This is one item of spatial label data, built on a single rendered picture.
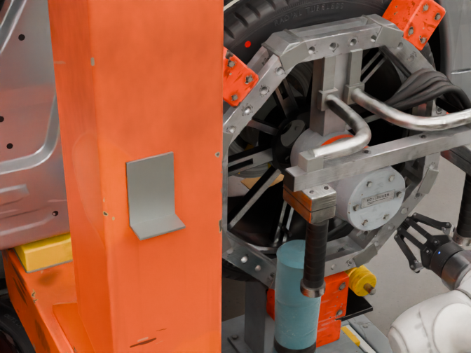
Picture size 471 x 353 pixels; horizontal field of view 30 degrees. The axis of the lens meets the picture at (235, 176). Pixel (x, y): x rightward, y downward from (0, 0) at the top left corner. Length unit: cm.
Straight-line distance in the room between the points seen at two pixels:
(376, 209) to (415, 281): 126
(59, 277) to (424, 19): 84
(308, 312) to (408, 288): 116
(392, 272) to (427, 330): 127
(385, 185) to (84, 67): 76
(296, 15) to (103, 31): 72
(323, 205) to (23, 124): 55
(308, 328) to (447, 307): 27
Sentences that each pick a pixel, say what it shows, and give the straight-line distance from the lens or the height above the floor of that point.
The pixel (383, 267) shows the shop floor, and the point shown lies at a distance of 290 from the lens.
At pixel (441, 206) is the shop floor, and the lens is 326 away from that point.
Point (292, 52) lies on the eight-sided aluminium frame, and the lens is 154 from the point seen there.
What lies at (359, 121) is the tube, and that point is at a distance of 152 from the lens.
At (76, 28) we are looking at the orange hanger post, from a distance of 100.
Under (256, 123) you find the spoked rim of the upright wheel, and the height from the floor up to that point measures 92.
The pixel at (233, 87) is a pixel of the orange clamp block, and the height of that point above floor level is 106.
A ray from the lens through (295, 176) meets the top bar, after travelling 141.
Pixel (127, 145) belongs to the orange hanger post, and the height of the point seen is 121.
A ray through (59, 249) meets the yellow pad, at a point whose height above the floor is 71.
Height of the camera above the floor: 169
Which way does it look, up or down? 30 degrees down
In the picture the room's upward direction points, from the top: 1 degrees clockwise
